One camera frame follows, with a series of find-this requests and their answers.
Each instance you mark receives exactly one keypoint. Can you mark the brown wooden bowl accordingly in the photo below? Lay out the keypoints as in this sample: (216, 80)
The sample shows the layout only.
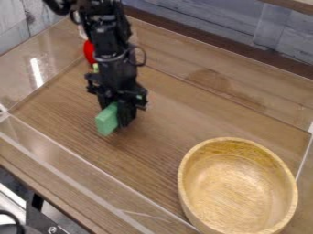
(235, 188)

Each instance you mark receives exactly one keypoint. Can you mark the black table leg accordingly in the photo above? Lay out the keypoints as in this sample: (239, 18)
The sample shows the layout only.
(37, 201)

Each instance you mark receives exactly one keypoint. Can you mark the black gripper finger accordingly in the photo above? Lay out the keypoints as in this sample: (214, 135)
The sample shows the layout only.
(104, 101)
(125, 113)

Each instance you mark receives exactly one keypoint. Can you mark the green rectangular block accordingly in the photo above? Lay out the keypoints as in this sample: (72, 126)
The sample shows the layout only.
(105, 119)

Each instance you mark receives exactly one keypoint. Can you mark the red plush strawberry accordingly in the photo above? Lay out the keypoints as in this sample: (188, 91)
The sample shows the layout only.
(88, 56)

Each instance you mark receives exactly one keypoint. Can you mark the clear acrylic corner bracket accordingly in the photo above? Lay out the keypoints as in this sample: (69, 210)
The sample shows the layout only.
(80, 29)

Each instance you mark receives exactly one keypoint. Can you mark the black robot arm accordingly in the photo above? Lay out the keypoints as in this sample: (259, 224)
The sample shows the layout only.
(107, 29)

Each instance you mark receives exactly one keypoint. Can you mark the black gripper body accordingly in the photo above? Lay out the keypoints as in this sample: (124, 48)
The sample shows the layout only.
(115, 80)

